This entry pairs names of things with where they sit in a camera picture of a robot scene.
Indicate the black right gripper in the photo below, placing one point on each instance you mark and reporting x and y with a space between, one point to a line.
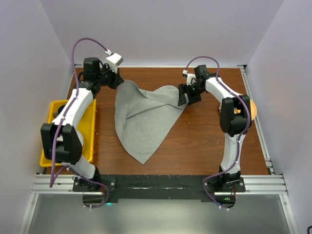
183 88

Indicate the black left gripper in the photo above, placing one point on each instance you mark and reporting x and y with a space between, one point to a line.
117 80

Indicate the grey cloth napkin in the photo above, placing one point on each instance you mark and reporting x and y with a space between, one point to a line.
144 118

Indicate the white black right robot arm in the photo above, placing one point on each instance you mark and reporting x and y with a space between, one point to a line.
235 120

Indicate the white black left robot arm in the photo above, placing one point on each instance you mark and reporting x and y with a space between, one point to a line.
86 89

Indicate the yellow plastic tray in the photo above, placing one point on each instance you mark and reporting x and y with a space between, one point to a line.
89 131

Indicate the dark blue ceramic cup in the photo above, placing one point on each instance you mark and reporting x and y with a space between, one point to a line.
55 115

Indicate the orange divided plate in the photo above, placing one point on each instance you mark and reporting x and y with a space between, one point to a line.
253 110

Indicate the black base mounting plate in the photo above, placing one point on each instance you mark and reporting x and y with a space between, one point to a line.
113 197

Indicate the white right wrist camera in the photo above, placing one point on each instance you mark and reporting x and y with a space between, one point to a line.
190 78

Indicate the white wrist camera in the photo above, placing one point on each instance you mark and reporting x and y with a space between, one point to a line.
190 78
114 60

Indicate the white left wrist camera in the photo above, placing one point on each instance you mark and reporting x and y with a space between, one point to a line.
114 60

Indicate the aluminium right frame rail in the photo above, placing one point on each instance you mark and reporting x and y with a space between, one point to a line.
263 144

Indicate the aluminium frame rail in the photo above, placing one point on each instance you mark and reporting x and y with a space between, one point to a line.
263 144
250 184

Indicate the aluminium front frame rail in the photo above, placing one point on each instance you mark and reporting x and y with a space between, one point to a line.
250 184

